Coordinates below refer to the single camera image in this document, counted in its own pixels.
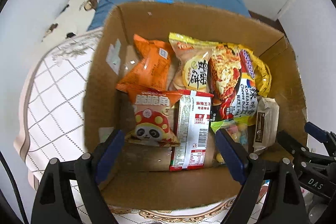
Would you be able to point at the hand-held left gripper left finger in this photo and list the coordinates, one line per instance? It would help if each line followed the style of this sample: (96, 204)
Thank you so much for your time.
(110, 153)

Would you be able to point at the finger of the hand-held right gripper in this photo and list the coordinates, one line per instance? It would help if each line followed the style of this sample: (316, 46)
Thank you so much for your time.
(321, 133)
(294, 144)

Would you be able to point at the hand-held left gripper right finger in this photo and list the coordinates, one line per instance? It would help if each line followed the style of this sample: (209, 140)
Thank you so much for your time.
(231, 155)

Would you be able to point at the colourful candy bag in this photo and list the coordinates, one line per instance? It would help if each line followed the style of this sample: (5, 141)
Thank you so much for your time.
(237, 132)

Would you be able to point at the white snack bar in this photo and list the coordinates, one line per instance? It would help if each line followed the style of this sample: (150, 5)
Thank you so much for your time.
(266, 121)

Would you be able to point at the printed cardboard box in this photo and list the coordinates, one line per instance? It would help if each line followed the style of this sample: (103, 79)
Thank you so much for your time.
(147, 169)

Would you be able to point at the red white long packet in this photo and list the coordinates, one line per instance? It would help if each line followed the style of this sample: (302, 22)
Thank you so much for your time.
(191, 129)

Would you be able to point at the panda print snack packet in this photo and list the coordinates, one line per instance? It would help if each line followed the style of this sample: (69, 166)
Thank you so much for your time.
(149, 119)

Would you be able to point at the yellow instant noodle packet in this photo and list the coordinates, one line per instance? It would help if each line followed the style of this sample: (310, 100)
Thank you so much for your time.
(231, 77)

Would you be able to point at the yellow egg pancake packet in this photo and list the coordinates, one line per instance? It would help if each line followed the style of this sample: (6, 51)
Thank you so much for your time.
(194, 69)

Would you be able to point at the orange snack packet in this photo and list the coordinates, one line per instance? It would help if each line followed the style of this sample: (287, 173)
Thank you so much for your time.
(149, 64)

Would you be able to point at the white diamond pattern blanket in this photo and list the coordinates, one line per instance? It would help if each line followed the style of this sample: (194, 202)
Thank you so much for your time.
(52, 108)

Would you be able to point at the bear print pillow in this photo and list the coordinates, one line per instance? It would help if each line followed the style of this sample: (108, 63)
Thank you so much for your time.
(78, 3)

